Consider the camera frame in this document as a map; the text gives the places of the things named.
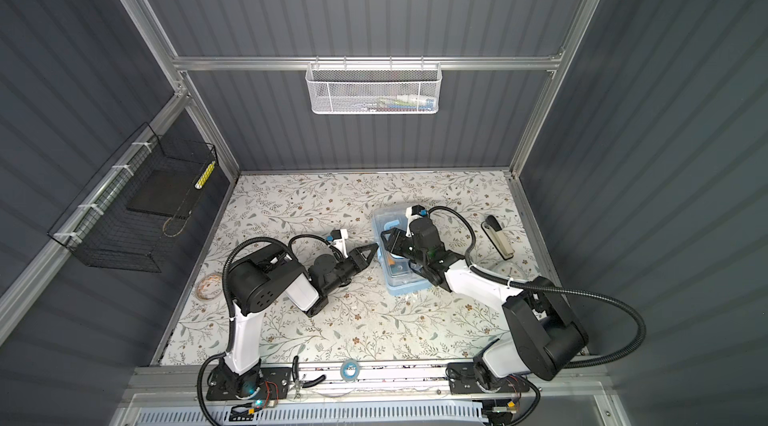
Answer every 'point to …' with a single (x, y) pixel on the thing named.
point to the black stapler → (494, 231)
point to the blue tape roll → (350, 370)
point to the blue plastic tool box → (398, 275)
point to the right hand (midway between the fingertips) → (387, 242)
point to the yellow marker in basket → (199, 184)
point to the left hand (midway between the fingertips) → (380, 249)
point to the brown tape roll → (209, 286)
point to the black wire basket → (131, 215)
